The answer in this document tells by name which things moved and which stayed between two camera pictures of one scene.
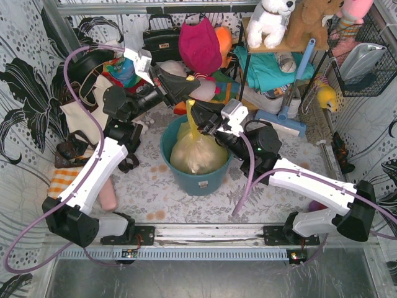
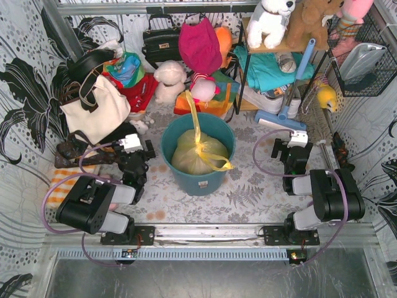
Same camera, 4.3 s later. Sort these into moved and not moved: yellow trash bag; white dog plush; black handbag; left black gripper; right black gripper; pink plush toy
Moved: left black gripper; right black gripper
Not moved: black handbag; yellow trash bag; pink plush toy; white dog plush
